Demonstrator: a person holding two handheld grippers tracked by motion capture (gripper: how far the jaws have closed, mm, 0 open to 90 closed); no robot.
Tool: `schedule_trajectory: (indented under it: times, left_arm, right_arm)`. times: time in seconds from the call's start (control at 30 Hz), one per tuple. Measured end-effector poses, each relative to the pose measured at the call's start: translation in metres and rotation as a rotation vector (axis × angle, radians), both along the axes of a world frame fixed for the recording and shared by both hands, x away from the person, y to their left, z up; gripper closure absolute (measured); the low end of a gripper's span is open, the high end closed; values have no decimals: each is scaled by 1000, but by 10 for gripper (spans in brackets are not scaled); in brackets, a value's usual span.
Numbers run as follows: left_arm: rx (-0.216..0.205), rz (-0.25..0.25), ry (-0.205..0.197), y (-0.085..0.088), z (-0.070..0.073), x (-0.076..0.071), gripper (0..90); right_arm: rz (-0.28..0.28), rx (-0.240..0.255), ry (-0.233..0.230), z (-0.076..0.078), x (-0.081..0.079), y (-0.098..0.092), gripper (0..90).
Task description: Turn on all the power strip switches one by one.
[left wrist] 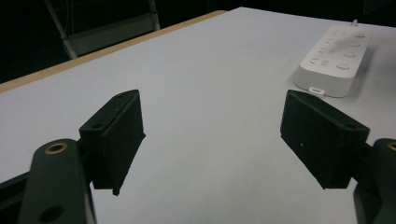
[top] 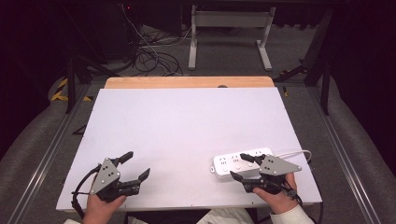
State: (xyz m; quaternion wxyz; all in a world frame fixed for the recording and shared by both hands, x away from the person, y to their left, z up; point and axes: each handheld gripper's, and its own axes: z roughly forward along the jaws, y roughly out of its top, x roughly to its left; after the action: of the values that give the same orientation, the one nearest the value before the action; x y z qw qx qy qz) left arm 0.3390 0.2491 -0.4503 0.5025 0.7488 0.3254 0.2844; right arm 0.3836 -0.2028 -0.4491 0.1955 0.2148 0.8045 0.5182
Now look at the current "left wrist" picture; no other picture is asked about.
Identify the grey metal chair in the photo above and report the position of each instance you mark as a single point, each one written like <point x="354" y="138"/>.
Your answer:
<point x="106" y="29"/>

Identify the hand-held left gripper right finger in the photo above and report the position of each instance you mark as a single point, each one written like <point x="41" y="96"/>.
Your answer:
<point x="323" y="141"/>

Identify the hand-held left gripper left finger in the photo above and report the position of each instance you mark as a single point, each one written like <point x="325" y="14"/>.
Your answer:
<point x="116" y="146"/>

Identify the white power strip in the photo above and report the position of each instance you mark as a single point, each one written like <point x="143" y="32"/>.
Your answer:
<point x="335" y="59"/>

